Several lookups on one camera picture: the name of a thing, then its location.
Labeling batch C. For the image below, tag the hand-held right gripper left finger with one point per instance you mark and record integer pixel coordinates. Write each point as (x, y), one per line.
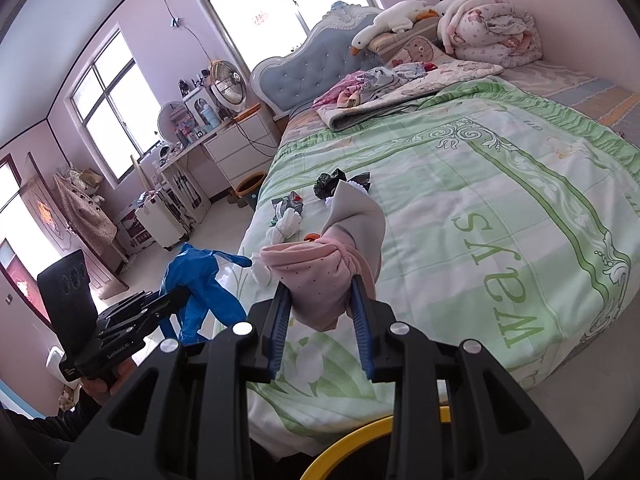
(277, 332)

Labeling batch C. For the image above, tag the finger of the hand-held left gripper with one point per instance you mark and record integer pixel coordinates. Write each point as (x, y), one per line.
(150, 301)
(167, 327)

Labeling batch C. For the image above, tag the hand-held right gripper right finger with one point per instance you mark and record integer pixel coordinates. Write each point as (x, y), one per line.
(362, 332)

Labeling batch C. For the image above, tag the blue plastic bag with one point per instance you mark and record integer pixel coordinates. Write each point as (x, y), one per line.
(200, 285)

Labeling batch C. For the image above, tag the pink and beige cloth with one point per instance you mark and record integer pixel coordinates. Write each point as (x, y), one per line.
(320, 280)

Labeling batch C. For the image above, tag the black yellow-rimmed trash bin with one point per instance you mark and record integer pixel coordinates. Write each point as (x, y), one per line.
(360, 432)

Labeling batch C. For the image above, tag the green silver snack wrapper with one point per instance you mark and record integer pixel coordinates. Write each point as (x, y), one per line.
(282, 203)

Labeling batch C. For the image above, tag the black plastic bag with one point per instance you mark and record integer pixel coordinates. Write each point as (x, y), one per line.
(329, 184)

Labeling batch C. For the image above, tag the person's left forearm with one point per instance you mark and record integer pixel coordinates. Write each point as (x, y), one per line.
(35, 435)

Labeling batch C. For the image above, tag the person's left hand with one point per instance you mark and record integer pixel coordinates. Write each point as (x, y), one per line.
(97, 386)

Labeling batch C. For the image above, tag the white sock at edge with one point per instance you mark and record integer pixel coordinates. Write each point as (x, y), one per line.
(261, 271)

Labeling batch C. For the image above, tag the brown wooden door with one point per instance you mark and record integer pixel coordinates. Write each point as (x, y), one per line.
(45, 230)

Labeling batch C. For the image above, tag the white suitcase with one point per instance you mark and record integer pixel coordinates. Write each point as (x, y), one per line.
(162, 220)

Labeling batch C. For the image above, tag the hanging floral coat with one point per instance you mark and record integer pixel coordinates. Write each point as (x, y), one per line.
(87, 215)

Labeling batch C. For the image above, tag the white sock bundle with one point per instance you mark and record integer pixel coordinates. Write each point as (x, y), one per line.
(285, 225)

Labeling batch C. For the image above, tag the orange plastic basin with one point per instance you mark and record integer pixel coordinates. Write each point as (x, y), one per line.
(250, 184)

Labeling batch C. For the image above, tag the black frilled cloth scrap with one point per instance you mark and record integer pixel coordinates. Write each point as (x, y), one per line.
(361, 181)

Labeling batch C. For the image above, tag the green printed bedsheet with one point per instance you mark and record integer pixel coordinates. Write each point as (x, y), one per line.
(475, 200)

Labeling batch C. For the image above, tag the white nightstand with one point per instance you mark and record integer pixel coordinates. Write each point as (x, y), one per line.
(245, 142)

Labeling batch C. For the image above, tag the round white mirror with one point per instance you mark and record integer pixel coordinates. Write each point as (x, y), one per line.
(171, 116)

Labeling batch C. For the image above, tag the side window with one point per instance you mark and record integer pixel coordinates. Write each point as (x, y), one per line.
(112, 105)

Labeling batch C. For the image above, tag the blue water bottle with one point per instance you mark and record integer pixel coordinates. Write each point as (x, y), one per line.
(210, 115)

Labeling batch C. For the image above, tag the round desk fan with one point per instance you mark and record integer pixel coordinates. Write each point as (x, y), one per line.
(227, 84)

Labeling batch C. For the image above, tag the pink clothes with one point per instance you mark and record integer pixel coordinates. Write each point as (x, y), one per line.
(342, 90)

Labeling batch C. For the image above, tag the grey patterned clothes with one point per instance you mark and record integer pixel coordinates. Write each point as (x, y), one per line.
(387, 77)

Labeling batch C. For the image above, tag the folded cartoon blanket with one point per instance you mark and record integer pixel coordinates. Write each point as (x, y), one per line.
(435, 82)

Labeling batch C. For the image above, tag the blue tufted headboard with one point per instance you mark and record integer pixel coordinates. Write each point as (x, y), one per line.
(310, 65)

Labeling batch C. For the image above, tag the cartoon print pillow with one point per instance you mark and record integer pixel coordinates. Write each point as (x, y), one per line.
(415, 50)

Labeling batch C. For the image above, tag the white goose plush toy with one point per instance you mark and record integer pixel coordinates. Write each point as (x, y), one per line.
(395, 17)

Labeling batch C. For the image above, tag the pastel striped mattress sheet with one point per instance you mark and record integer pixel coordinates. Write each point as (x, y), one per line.
(575, 90)

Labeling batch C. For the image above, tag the window with red decals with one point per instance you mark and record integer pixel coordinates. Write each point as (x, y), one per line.
(280, 5)

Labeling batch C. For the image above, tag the folded floral quilt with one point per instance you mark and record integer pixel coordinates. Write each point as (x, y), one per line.
(490, 30)

